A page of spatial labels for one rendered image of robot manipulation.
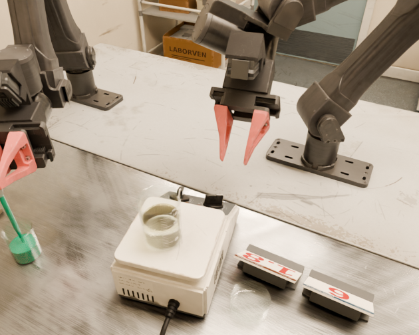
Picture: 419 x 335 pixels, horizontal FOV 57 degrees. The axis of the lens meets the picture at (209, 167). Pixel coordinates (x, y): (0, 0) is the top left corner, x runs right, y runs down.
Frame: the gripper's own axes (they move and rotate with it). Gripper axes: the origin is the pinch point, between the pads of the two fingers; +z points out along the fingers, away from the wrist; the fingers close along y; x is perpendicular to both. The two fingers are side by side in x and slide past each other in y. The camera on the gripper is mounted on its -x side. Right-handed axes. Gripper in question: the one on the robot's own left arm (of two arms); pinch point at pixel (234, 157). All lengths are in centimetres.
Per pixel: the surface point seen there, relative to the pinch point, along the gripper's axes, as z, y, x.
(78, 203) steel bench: 11.7, -26.6, 7.2
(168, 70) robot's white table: -30, -31, 43
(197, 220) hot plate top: 10.2, -2.6, -2.9
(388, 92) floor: -117, 62, 236
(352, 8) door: -173, 26, 222
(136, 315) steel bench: 24.3, -7.9, -3.5
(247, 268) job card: 15.4, 5.0, 2.2
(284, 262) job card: 13.5, 9.9, 5.3
